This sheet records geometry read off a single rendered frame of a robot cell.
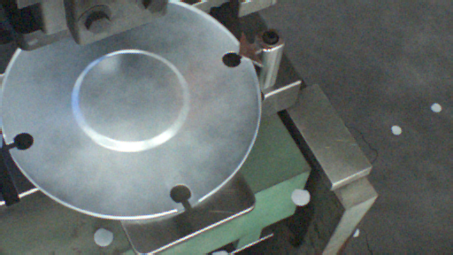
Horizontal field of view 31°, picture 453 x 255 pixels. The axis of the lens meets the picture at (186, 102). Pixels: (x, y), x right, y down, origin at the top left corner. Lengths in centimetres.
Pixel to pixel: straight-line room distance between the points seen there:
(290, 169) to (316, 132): 7
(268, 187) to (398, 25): 107
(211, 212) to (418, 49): 122
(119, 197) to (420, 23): 132
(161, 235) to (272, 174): 24
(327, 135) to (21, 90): 40
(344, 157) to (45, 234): 39
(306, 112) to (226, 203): 27
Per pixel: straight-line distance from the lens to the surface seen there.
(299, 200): 101
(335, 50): 194
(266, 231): 135
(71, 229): 98
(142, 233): 83
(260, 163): 103
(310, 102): 108
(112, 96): 90
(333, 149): 106
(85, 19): 77
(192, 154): 87
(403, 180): 180
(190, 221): 84
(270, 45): 94
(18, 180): 95
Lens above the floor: 156
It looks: 59 degrees down
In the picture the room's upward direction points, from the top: 5 degrees clockwise
